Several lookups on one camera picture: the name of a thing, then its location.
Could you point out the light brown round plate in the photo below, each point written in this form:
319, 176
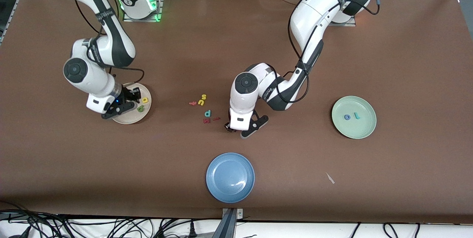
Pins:
144, 116

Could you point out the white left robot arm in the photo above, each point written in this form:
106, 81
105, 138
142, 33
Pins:
314, 12

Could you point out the pale green round plate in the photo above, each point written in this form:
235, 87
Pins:
354, 129

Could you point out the grey metal camera mount post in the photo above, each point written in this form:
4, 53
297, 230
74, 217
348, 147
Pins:
228, 227

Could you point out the white paper scrap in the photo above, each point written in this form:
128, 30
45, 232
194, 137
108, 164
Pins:
330, 178

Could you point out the teal foam letter p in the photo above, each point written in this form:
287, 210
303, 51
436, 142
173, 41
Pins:
206, 114

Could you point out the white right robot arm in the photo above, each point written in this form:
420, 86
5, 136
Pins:
94, 81

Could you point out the blue round plate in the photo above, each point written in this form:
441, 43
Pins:
230, 177

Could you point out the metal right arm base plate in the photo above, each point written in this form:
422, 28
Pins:
159, 5

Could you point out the brown paper table cover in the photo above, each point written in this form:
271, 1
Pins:
221, 38

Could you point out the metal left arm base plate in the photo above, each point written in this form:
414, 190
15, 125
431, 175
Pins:
343, 24

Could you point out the black power plug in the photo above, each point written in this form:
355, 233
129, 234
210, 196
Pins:
192, 229

